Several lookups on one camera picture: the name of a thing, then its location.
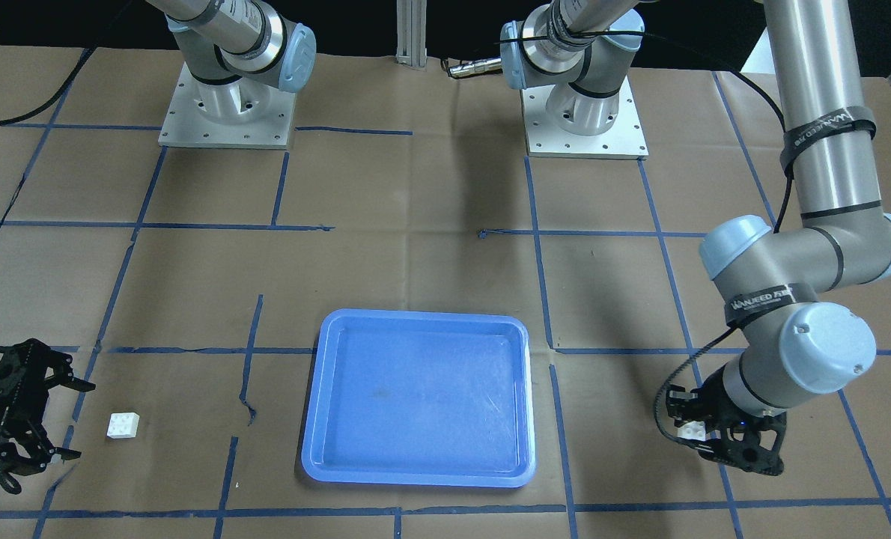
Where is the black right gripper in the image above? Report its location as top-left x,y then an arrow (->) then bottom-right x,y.
0,340 -> 97,480

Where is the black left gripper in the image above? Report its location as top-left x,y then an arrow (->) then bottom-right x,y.
666,374 -> 787,475

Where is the white block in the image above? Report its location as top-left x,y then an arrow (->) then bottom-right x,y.
675,421 -> 709,445
106,412 -> 141,439

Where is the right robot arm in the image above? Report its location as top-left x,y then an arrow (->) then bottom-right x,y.
0,1 -> 317,494

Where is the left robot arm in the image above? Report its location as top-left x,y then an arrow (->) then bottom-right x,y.
652,1 -> 891,475

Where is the blue plastic tray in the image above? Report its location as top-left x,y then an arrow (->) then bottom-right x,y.
299,309 -> 538,489

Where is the brown paper table cover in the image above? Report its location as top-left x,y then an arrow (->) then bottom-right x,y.
0,50 -> 891,538

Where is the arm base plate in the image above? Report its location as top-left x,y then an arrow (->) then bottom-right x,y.
158,64 -> 297,150
520,78 -> 650,160

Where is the aluminium profile post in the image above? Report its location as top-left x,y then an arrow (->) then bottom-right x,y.
395,0 -> 428,70

